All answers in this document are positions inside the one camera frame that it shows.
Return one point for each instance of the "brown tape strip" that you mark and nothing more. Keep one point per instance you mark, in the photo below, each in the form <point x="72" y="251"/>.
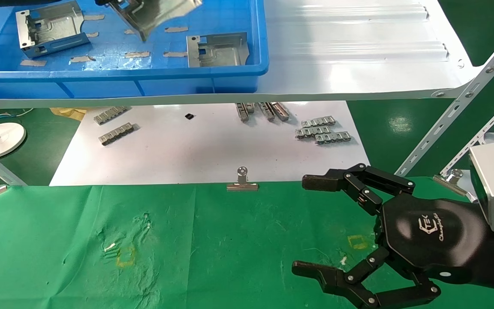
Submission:
<point x="94" y="17"/>
<point x="137" y="54"/>
<point x="82" y="59"/>
<point x="130" y="31"/>
<point x="175" y="54"/>
<point x="93" y="34"/>
<point x="34" y="63"/>
<point x="176" y="29"/>

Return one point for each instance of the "yellow crumpled material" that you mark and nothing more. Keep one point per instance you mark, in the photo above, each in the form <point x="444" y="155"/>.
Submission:
<point x="69" y="113"/>

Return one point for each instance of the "blue plastic bin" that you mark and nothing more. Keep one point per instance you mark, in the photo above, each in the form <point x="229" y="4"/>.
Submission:
<point x="101" y="88"/>

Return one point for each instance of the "grey sheet metal bracket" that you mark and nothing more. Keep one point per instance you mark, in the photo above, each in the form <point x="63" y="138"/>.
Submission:
<point x="56" y="30"/>
<point x="221" y="53"/>
<point x="161" y="13"/>

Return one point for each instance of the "small black square piece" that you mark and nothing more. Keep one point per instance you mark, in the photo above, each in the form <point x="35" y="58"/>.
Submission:
<point x="190" y="116"/>

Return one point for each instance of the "white round stand base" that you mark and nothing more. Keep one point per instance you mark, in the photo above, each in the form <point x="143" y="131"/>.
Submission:
<point x="2" y="137"/>

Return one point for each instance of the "white floor board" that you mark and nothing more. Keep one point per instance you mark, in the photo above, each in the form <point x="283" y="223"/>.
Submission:
<point x="212" y="150"/>

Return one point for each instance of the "white perforated angle rail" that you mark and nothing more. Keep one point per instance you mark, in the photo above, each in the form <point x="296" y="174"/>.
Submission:
<point x="453" y="113"/>
<point x="485" y="135"/>

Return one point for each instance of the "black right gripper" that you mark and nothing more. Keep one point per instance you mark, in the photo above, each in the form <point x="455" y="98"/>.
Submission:
<point x="431" y="236"/>

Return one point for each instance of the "grey metal link strip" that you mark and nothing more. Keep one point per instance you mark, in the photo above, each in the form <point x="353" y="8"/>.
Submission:
<point x="117" y="133"/>
<point x="332" y="137"/>
<point x="109" y="115"/>
<point x="311" y="132"/>
<point x="318" y="121"/>
<point x="267" y="112"/>
<point x="251" y="107"/>
<point x="280" y="111"/>
<point x="242" y="112"/>

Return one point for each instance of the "green table cloth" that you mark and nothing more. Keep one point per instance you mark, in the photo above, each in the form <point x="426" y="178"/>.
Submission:
<point x="212" y="249"/>

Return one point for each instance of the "white shelf board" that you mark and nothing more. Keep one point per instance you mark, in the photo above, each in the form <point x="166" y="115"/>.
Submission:
<point x="350" y="64"/>

